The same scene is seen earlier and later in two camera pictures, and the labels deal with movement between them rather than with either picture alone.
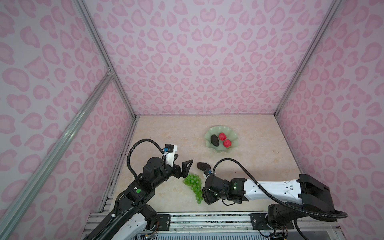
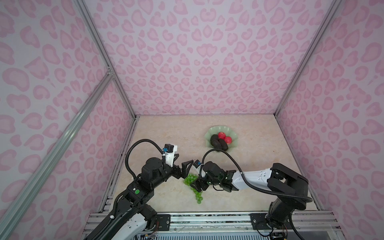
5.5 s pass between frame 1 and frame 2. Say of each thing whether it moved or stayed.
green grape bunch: stayed
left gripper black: stayed
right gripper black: moved
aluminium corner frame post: stayed
